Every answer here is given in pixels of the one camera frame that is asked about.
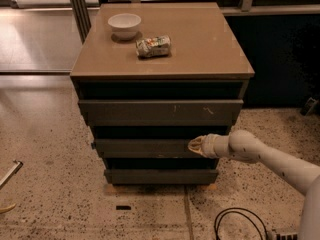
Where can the grey drawer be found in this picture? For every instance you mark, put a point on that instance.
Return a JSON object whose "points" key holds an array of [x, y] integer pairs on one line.
{"points": [[155, 176], [160, 112], [144, 148]]}

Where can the crushed drink can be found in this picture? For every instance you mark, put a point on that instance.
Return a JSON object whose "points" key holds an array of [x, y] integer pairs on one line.
{"points": [[153, 46]]}

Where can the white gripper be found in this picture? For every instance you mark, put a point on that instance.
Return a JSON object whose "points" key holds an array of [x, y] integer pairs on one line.
{"points": [[210, 146]]}

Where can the grey power strip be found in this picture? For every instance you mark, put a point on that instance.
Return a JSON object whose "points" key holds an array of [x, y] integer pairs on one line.
{"points": [[281, 235]]}

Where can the yellow object at left edge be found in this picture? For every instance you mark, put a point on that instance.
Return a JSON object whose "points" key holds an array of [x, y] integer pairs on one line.
{"points": [[7, 209]]}

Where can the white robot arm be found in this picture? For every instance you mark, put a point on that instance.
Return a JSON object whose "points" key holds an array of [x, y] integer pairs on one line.
{"points": [[303, 176]]}

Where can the dark object by wall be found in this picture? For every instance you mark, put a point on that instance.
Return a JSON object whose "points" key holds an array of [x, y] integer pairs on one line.
{"points": [[309, 106]]}

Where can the brown drawer cabinet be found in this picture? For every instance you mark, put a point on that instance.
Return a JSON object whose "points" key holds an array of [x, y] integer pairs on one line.
{"points": [[205, 63]]}

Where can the white ceramic bowl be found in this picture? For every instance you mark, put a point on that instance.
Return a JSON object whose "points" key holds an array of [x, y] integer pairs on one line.
{"points": [[124, 26]]}

